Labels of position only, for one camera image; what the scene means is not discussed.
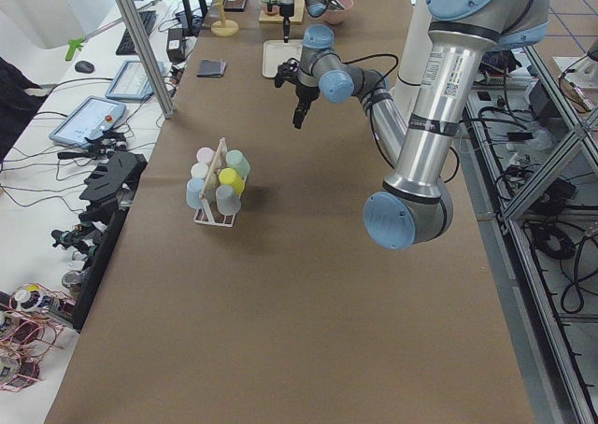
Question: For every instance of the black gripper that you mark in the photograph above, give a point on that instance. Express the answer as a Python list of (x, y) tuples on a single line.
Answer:
[(306, 93), (285, 11)]

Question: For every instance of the green cup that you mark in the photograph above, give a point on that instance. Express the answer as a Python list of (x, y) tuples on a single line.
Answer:
[(236, 160)]

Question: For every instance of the cream rabbit tray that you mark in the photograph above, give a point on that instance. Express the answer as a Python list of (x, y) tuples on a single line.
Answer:
[(277, 52)]

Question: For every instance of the yellow cup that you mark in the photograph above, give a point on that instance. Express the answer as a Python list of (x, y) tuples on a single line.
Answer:
[(229, 177)]

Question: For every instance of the pink cup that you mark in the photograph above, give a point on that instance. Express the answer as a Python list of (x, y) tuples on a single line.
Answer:
[(205, 155)]

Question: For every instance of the white cup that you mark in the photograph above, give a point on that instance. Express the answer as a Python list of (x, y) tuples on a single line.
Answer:
[(200, 170)]

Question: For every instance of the grey cup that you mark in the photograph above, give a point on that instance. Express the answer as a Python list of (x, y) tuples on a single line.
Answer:
[(228, 203)]

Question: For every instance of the blue cup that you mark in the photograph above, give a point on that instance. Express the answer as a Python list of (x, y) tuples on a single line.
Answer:
[(193, 189)]

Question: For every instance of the bamboo cutting board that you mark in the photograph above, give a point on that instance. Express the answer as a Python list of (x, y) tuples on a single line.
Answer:
[(274, 18)]

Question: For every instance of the pink bowl with ice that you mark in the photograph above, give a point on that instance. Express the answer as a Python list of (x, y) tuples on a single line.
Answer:
[(337, 11)]

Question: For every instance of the wooden mug tree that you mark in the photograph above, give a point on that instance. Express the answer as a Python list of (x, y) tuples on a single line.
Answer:
[(222, 26)]

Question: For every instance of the folded grey cloth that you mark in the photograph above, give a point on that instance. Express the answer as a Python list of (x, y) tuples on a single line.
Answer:
[(211, 68)]

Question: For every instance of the far teach pendant tablet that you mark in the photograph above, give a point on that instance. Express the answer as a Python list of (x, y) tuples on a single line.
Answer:
[(130, 84)]

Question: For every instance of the teach pendant tablet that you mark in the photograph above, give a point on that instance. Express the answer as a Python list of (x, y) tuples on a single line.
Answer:
[(94, 116), (130, 84)]

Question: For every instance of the black computer mouse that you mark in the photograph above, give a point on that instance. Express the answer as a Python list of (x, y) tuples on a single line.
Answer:
[(84, 67)]

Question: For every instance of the black tool holder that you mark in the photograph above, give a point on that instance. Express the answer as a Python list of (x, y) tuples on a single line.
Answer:
[(109, 191)]

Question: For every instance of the near teach pendant tablet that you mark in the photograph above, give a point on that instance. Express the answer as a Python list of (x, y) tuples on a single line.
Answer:
[(94, 116)]

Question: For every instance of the white wire cup rack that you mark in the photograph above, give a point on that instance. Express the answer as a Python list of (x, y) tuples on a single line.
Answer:
[(209, 214)]

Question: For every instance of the aluminium frame post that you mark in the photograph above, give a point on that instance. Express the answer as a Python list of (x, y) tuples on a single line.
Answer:
[(146, 55)]

